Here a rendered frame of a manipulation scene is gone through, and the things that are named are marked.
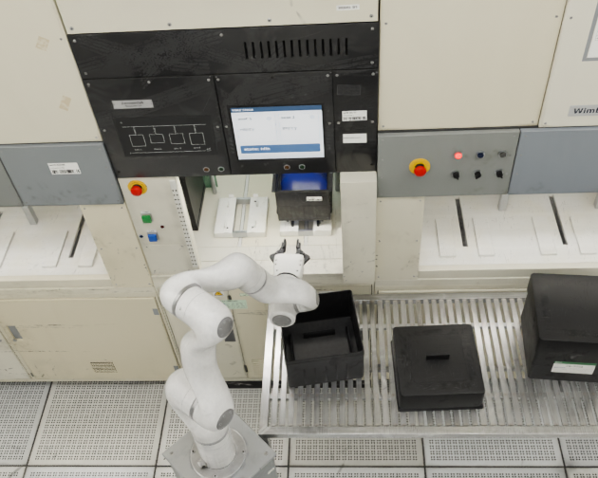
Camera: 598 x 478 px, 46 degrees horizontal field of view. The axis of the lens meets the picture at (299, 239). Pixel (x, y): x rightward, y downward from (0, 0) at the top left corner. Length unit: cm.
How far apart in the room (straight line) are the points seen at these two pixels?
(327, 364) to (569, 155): 106
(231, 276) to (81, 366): 173
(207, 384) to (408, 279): 105
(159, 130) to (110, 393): 171
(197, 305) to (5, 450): 201
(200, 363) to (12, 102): 101
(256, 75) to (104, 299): 130
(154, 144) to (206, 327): 75
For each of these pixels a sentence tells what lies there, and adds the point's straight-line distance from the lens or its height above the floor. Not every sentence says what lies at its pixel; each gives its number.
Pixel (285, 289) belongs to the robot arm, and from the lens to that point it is 213.
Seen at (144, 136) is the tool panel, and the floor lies 158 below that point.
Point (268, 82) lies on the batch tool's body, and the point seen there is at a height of 177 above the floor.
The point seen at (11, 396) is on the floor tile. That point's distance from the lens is 383.
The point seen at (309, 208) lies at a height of 102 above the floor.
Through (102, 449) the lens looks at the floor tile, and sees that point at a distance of 352.
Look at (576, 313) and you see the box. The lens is 257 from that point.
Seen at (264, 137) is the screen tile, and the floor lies 156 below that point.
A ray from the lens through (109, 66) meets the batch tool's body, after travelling 221.
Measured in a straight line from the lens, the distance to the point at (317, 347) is 268.
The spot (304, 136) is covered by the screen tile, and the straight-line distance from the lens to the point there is 226.
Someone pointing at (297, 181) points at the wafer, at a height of 107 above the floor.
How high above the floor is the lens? 300
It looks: 48 degrees down
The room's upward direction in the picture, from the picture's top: 6 degrees counter-clockwise
